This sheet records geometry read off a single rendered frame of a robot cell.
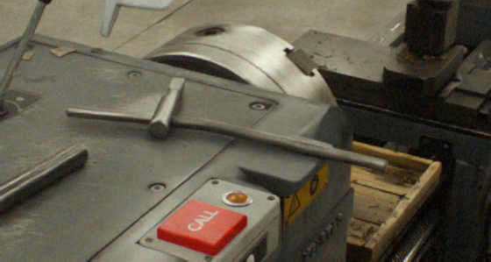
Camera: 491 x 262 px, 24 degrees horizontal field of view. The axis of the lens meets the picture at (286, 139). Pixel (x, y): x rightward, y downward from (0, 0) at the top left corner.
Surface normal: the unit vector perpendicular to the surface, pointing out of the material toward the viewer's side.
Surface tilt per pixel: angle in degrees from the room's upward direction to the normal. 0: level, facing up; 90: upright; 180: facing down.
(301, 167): 0
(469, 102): 0
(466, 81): 0
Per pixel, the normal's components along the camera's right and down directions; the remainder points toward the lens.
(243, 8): 0.03, -0.88
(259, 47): 0.31, -0.77
